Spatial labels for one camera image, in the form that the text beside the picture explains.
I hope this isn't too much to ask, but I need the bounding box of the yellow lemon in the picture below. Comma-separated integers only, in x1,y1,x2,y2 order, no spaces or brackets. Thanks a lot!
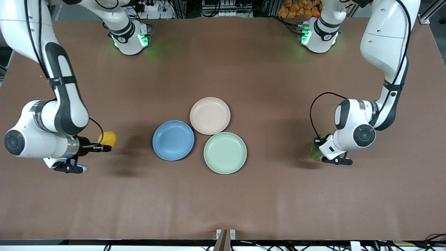
98,131,117,147

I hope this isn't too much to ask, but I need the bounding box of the green lettuce leaf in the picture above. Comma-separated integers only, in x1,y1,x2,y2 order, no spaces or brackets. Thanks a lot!
310,131,327,162

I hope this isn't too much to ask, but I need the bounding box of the blue round plate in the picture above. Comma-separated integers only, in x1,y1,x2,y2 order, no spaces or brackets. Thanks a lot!
152,120,195,161

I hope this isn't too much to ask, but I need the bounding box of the pale green round plate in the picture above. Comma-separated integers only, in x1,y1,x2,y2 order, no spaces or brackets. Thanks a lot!
203,132,247,175

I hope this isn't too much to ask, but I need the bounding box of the beige pink round plate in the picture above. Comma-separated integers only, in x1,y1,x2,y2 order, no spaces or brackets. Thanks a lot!
190,97,231,135

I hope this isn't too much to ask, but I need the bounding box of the pile of orange objects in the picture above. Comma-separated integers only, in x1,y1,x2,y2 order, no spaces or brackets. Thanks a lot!
278,0,322,18

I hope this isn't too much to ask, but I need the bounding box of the white power strip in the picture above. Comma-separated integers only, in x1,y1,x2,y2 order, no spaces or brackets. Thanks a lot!
137,0,175,20

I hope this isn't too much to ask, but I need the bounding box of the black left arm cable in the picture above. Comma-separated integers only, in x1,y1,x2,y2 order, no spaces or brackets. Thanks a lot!
309,0,412,145

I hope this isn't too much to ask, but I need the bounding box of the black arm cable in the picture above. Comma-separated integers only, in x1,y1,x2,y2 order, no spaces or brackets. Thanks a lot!
309,0,412,145
23,0,104,136

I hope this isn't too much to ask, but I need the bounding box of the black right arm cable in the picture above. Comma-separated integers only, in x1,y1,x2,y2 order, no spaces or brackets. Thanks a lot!
23,0,104,136

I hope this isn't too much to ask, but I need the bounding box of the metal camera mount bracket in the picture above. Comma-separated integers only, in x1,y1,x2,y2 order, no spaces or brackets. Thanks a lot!
213,229,236,251

